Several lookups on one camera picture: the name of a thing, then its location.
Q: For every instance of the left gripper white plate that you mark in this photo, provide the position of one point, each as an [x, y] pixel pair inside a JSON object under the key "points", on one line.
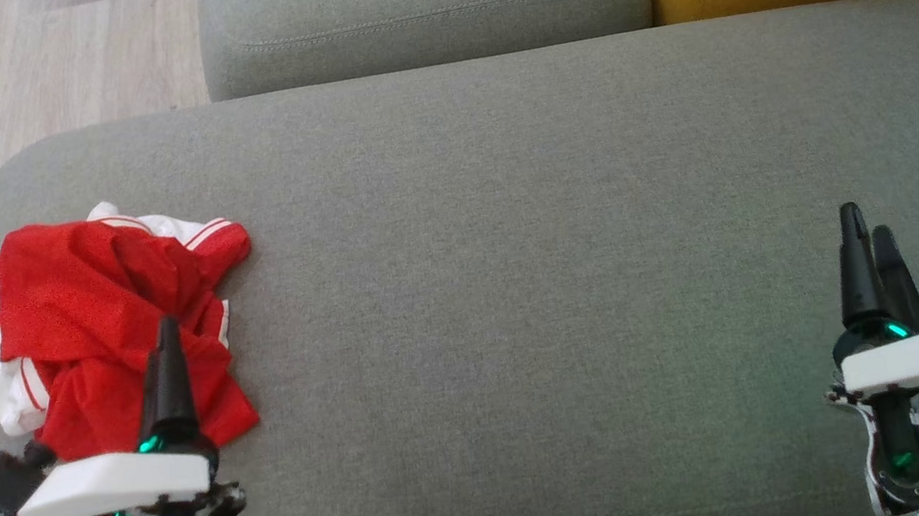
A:
{"points": [[105, 489]]}

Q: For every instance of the red Bulls 23 jersey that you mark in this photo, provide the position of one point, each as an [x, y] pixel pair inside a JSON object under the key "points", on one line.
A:
{"points": [[171, 228]]}

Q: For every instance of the large grey sofa ottoman cushion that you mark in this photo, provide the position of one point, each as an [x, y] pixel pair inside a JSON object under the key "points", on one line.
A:
{"points": [[515, 286]]}

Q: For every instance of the grey sofa seat cushion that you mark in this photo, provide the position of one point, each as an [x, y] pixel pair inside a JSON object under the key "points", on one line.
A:
{"points": [[414, 12]]}

